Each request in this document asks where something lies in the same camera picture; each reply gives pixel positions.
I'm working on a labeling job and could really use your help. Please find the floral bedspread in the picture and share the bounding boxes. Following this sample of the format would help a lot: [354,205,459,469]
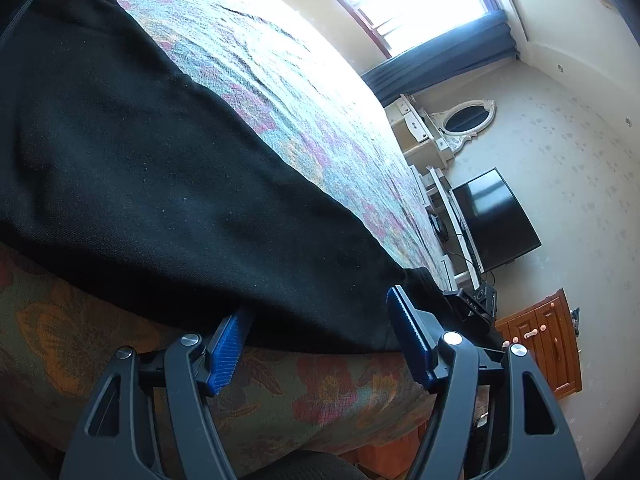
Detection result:
[0,0,451,480]

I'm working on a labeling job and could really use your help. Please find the white dresser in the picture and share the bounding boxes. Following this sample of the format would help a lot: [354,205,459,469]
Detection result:
[386,94,453,171]

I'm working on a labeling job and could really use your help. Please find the white oval mirror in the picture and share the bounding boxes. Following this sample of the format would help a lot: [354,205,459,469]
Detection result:
[430,100,497,153]

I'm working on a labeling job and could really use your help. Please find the wooden cabinet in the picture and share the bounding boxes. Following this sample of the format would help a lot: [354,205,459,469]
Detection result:
[494,288,583,401]

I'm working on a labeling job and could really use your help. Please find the black flat television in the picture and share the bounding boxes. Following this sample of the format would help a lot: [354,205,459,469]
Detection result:
[451,167,542,273]

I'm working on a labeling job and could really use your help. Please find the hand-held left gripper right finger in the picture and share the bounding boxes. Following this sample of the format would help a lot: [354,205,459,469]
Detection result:
[386,285,586,480]

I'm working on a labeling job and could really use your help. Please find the black pants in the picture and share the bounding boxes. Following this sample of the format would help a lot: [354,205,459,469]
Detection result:
[0,0,501,356]

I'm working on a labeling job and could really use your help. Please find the blue curtain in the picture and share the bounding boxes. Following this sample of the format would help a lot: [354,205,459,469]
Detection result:
[360,10,521,106]

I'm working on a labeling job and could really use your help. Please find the dark cloth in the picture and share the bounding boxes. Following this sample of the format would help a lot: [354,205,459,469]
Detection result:
[294,452,372,480]

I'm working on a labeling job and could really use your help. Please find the black box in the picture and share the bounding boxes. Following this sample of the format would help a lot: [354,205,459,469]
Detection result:
[475,284,497,318]

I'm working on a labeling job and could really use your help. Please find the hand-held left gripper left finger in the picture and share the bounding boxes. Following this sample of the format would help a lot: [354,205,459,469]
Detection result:
[59,307,256,480]

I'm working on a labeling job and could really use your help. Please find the white television stand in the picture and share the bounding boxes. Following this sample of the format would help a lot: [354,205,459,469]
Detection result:
[410,165,485,291]

